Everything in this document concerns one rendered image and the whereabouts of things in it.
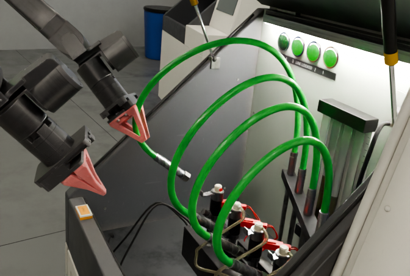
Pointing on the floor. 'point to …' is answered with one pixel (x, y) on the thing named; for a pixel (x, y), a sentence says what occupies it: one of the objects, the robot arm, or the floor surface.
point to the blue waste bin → (154, 30)
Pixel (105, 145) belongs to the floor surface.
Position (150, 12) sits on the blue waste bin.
